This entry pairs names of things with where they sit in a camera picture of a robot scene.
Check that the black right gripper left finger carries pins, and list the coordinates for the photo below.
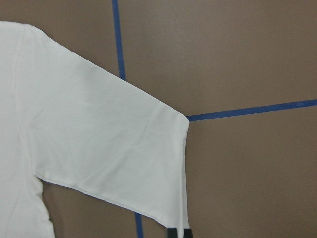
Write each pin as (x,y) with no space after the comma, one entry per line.
(172,233)

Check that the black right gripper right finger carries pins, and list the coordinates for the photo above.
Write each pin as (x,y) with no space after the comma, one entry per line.
(187,233)

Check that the white printed t-shirt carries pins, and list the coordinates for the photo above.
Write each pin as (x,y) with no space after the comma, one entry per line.
(66,121)

